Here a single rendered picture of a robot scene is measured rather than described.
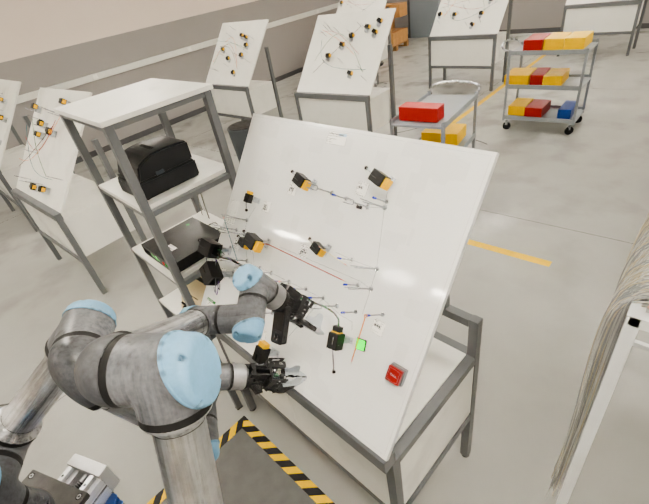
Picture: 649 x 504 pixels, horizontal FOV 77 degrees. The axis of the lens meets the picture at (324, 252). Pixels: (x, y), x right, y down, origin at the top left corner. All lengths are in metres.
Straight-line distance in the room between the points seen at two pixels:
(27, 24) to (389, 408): 7.94
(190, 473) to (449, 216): 0.97
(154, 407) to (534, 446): 2.17
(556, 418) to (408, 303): 1.53
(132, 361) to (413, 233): 0.95
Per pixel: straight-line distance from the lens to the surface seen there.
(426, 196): 1.36
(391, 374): 1.36
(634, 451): 2.73
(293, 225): 1.69
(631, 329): 1.19
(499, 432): 2.59
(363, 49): 5.46
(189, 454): 0.75
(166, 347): 0.66
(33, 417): 1.29
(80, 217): 4.14
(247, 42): 7.20
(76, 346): 1.01
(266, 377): 1.25
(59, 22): 8.63
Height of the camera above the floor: 2.20
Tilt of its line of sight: 35 degrees down
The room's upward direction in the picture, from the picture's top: 11 degrees counter-clockwise
